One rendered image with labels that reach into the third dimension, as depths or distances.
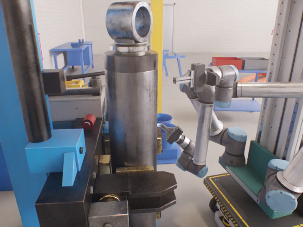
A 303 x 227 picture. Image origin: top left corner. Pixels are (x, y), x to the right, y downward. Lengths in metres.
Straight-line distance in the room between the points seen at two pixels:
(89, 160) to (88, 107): 0.45
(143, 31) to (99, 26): 10.77
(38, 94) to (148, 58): 0.40
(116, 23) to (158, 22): 2.60
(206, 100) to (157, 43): 2.13
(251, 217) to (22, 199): 1.43
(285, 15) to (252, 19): 11.35
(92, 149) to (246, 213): 1.26
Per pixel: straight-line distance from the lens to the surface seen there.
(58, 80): 1.08
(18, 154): 1.15
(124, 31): 0.92
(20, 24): 0.86
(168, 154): 2.93
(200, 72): 1.16
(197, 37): 12.18
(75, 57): 7.98
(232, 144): 1.95
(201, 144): 1.63
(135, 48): 0.91
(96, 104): 1.36
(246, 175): 1.96
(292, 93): 1.41
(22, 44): 0.87
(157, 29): 3.51
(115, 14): 0.94
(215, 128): 1.95
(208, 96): 1.51
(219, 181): 2.18
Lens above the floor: 1.60
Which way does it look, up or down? 22 degrees down
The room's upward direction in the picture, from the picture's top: straight up
